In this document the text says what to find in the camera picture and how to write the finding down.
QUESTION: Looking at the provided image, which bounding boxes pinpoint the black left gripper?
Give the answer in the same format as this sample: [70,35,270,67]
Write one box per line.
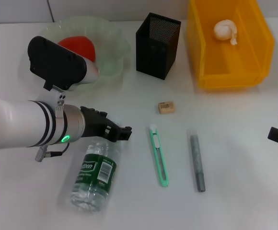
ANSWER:
[80,106,133,143]

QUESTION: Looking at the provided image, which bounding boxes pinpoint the beige eraser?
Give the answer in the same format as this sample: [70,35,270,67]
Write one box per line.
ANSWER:
[157,101,177,115]

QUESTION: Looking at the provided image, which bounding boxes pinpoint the green utility knife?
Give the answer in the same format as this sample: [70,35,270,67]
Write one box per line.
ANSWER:
[149,123,170,188]

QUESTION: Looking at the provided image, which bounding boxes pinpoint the clear green-label water bottle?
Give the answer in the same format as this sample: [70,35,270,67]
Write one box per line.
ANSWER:
[70,115,123,213]

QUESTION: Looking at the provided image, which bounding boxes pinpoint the red orange fruit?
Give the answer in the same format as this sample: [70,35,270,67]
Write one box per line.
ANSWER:
[57,35,96,63]

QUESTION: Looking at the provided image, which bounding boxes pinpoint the white paper ball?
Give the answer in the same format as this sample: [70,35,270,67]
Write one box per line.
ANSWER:
[213,19,238,46]

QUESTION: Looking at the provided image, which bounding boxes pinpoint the black mesh pen holder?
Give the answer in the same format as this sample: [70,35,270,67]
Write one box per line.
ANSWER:
[136,12,182,80]

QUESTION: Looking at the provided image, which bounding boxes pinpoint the grey pen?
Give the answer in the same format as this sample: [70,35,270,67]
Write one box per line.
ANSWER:
[189,134,206,193]

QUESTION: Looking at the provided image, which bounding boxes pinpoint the green glass fruit plate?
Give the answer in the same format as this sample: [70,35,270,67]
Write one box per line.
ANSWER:
[42,15,132,92]

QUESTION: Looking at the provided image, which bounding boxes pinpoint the yellow plastic bin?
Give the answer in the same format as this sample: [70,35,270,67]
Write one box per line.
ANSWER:
[185,0,275,91]

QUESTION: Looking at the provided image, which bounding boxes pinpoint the left arm gripper cable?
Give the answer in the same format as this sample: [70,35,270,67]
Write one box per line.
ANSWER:
[35,142,70,163]

